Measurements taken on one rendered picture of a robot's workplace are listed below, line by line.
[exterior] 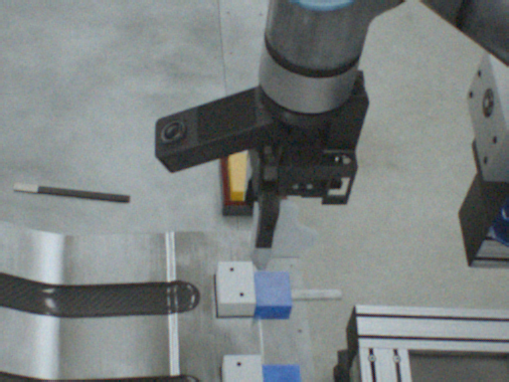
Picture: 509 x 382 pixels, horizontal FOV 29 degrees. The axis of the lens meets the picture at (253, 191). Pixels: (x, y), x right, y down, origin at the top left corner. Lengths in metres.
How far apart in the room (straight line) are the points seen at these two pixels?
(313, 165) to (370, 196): 1.48
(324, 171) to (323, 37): 0.15
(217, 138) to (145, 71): 0.56
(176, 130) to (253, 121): 0.07
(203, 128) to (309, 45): 0.15
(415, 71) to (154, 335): 1.71
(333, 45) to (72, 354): 0.45
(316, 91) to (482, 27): 0.13
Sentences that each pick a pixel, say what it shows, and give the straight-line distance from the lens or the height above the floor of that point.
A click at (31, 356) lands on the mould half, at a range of 0.98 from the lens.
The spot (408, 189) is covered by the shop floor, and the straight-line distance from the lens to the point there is 2.32.
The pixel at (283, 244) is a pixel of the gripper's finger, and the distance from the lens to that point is 0.88.
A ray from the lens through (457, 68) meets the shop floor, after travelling 2.64.
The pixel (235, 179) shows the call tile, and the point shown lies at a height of 0.84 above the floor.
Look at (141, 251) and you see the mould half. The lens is 1.05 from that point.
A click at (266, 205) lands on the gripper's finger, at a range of 0.82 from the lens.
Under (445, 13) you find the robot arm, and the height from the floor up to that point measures 1.29.
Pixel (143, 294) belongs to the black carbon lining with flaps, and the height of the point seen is 0.88.
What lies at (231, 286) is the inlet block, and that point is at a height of 0.92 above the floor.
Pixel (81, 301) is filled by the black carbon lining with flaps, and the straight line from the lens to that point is 1.03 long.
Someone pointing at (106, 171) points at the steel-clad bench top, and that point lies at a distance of 1.23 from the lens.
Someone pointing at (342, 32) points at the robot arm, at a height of 1.30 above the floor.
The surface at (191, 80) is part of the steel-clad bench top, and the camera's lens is 1.34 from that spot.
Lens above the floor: 1.76
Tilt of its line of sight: 52 degrees down
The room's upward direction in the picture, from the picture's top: 10 degrees clockwise
